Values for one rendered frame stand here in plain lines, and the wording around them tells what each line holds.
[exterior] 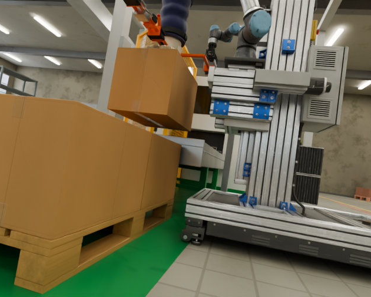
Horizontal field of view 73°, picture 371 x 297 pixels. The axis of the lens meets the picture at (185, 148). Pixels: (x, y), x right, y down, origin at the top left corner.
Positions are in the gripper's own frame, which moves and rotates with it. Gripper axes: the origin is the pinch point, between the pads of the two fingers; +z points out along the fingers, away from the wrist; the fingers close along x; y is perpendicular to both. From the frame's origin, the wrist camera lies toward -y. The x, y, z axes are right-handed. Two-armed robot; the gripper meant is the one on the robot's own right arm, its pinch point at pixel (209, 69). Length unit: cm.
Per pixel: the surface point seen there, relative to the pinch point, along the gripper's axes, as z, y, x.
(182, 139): 61, 12, -11
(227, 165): 76, -44, 21
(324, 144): -80, -1063, 347
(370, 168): 3, -1076, 542
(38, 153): 80, 139, -17
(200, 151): 68, 12, 4
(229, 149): 60, -44, 20
